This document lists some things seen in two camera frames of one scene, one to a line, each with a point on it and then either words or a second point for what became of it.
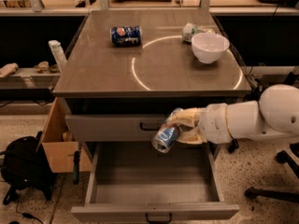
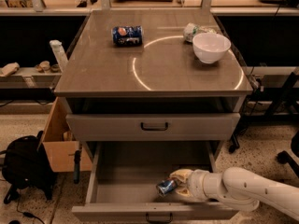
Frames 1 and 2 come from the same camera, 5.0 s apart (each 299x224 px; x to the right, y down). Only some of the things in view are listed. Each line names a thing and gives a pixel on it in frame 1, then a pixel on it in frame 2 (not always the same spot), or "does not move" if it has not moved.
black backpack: [25, 163] does not move
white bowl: [209, 47] does not move
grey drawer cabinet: [128, 70] does not move
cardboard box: [58, 147] does not move
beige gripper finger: [192, 136] -> [185, 191]
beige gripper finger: [187, 117] -> [182, 174]
